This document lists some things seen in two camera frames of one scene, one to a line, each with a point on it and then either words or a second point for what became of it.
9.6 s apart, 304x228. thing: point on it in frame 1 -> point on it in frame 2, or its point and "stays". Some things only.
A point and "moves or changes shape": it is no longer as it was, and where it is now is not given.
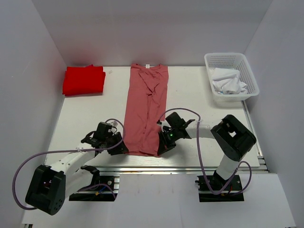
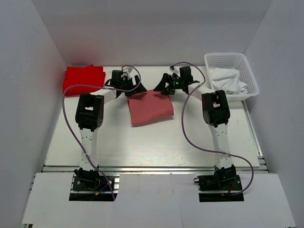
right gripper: (165, 146) -> (161, 86)
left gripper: (120, 149) -> (140, 89)
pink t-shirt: (146, 108) moves or changes shape
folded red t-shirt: (83, 80) stays
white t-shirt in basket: (226, 81) stays
